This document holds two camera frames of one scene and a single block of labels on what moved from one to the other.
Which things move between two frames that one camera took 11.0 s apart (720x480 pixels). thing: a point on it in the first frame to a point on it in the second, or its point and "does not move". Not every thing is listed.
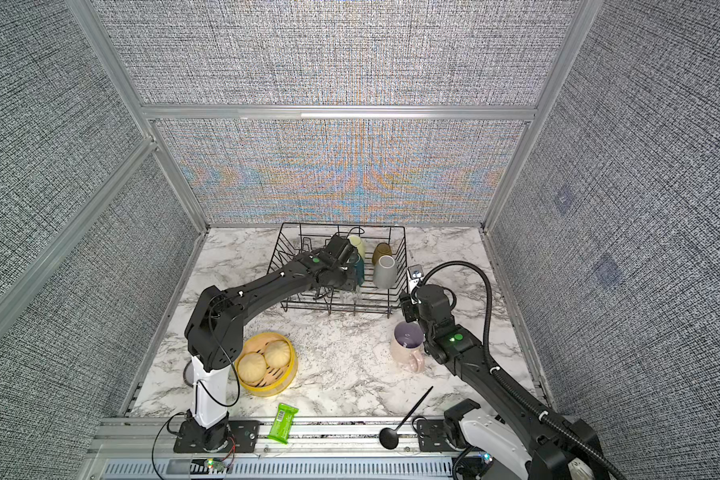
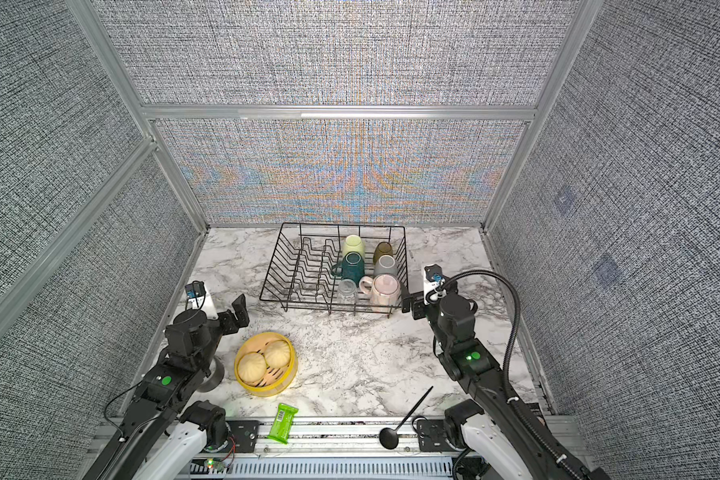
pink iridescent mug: (407, 342) to (384, 290)
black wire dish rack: (383, 250) does not move
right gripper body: (411, 310) does not move
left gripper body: (344, 279) to (227, 324)
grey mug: (385, 272) does not move
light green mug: (359, 243) does not move
